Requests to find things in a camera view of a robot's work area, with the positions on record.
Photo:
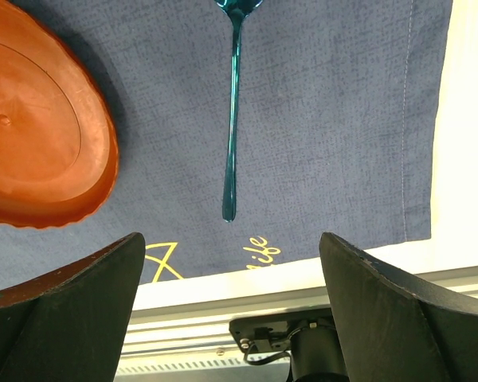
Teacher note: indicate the blue fish placemat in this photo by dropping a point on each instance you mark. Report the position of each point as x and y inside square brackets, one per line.
[338, 101]

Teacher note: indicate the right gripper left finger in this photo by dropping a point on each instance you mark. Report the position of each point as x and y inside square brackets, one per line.
[70, 324]

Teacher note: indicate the slotted cable duct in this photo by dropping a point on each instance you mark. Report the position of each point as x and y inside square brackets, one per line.
[144, 367]

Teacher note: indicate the aluminium mounting rail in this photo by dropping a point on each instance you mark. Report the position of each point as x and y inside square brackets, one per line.
[189, 319]

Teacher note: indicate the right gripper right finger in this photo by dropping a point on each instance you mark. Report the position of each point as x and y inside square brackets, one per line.
[395, 326]

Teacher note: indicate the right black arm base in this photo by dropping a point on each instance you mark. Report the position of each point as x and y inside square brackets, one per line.
[307, 338]

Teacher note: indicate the blue metal spoon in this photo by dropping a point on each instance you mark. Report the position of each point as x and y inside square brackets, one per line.
[237, 11]

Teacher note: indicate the red plate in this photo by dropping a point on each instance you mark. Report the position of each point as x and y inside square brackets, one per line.
[59, 152]

